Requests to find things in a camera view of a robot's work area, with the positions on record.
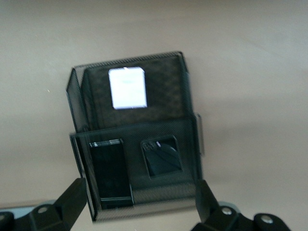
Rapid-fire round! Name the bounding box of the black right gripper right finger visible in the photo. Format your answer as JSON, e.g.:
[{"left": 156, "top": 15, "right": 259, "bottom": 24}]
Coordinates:
[{"left": 192, "top": 179, "right": 290, "bottom": 231}]

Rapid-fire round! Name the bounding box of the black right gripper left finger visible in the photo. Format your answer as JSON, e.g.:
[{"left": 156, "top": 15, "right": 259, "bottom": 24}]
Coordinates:
[{"left": 0, "top": 178, "right": 87, "bottom": 231}]

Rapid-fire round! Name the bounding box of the long black phone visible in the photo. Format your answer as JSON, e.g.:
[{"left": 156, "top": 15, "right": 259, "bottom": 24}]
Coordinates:
[{"left": 89, "top": 139, "right": 134, "bottom": 209}]

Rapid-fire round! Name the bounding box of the small black flip phone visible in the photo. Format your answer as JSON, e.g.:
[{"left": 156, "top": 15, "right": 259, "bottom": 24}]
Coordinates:
[{"left": 140, "top": 135, "right": 183, "bottom": 180}]

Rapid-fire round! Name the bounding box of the lavender flip phone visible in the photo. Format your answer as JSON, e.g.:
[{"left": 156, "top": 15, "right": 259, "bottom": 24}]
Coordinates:
[{"left": 108, "top": 67, "right": 148, "bottom": 110}]

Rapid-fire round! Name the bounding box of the black mesh two-tier basket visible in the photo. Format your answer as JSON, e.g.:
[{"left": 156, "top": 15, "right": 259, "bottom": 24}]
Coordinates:
[{"left": 65, "top": 50, "right": 205, "bottom": 222}]

